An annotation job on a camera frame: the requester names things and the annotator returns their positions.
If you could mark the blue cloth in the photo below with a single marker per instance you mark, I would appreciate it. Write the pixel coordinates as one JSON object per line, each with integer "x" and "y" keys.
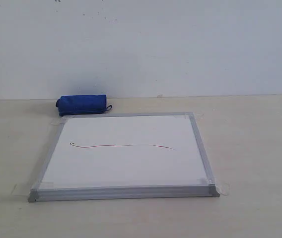
{"x": 82, "y": 105}

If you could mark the clear tape front left corner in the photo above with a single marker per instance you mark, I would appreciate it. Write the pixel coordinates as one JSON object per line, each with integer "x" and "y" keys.
{"x": 21, "y": 190}

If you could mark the white board with aluminium frame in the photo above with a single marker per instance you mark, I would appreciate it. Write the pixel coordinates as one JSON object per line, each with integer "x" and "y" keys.
{"x": 109, "y": 156}

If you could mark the clear tape front right corner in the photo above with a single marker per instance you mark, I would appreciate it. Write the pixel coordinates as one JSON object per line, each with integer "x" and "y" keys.
{"x": 223, "y": 188}

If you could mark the clear tape corner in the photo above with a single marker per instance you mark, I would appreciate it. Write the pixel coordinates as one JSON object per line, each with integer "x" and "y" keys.
{"x": 223, "y": 188}
{"x": 21, "y": 190}

